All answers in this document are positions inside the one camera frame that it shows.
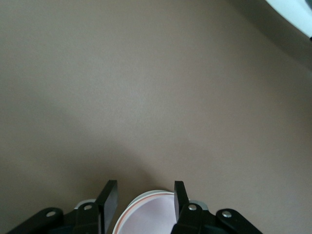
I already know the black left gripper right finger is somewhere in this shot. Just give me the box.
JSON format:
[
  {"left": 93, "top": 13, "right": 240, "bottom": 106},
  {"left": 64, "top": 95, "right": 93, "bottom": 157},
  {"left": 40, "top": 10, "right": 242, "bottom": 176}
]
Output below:
[{"left": 170, "top": 180, "right": 218, "bottom": 234}]

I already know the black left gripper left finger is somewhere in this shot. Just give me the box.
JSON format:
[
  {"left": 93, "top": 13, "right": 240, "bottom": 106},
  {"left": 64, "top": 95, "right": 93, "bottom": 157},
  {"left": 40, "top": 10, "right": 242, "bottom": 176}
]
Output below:
[{"left": 72, "top": 179, "right": 119, "bottom": 234}]

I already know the white bowl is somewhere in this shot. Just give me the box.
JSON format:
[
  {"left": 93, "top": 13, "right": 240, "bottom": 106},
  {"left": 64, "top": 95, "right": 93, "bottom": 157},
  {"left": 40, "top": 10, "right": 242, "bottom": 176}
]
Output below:
[{"left": 113, "top": 189, "right": 176, "bottom": 234}]

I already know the brown table cover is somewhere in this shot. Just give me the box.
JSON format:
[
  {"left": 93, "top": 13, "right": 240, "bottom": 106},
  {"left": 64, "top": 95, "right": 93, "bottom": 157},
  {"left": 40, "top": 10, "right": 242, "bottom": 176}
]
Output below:
[{"left": 0, "top": 0, "right": 312, "bottom": 234}]

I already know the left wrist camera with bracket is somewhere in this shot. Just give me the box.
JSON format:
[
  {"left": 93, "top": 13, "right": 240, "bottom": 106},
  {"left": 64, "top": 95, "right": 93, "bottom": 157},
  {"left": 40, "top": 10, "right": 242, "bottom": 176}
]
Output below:
[{"left": 4, "top": 206, "right": 264, "bottom": 234}]

